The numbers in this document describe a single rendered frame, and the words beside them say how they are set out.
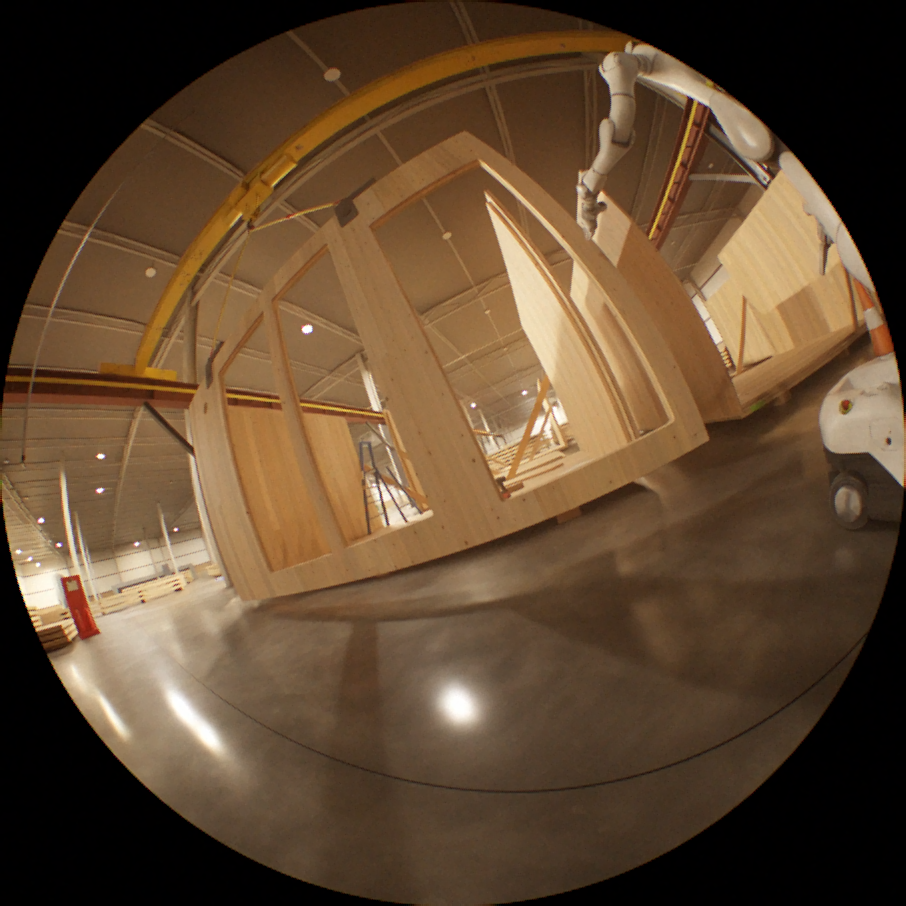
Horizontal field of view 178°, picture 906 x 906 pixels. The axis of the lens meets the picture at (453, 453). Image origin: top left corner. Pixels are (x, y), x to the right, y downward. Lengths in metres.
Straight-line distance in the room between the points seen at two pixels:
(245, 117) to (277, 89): 1.13
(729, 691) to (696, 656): 0.14
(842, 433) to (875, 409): 0.13
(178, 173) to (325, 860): 11.62
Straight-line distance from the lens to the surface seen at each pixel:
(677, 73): 1.36
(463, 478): 1.52
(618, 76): 1.23
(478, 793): 0.70
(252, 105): 10.48
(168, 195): 11.60
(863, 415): 0.93
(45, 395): 9.12
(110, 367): 9.56
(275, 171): 5.51
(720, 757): 0.64
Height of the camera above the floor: 0.58
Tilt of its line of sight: 5 degrees up
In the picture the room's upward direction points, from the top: 22 degrees counter-clockwise
